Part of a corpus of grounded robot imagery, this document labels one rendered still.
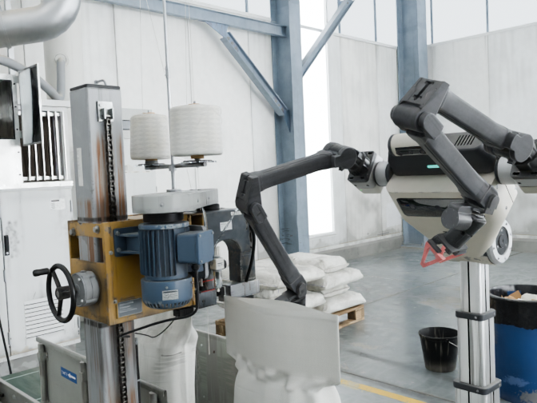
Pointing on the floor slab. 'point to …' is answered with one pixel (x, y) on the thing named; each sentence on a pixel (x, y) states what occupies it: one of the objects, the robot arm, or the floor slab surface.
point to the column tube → (97, 181)
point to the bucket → (439, 348)
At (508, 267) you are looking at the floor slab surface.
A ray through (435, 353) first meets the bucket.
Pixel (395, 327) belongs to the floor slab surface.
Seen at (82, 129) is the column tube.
